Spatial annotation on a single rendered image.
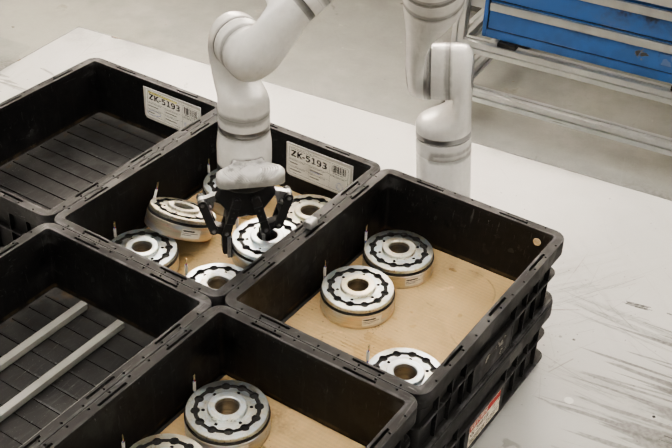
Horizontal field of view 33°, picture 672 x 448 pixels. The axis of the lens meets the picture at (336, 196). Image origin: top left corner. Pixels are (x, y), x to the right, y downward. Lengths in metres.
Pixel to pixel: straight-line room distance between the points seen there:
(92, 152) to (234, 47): 0.58
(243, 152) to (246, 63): 0.14
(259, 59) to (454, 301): 0.45
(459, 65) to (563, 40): 1.71
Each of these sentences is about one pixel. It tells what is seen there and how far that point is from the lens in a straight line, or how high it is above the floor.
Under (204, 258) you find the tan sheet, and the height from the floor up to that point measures 0.83.
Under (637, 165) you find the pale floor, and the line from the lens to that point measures 3.62.
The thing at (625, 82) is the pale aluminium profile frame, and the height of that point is 0.30.
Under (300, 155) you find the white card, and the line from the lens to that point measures 1.76.
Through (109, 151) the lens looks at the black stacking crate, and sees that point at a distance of 1.93.
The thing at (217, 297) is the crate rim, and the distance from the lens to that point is 1.43.
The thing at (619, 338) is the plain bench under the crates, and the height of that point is 0.70.
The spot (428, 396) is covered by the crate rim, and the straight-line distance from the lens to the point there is 1.31.
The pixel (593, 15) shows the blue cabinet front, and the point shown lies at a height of 0.47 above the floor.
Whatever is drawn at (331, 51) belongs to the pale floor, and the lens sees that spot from 4.12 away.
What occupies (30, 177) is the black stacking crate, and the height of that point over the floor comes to 0.83.
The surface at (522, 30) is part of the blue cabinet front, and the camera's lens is 3.50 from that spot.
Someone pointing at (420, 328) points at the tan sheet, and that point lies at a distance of 1.55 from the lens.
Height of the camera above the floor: 1.83
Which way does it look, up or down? 34 degrees down
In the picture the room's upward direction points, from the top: 2 degrees clockwise
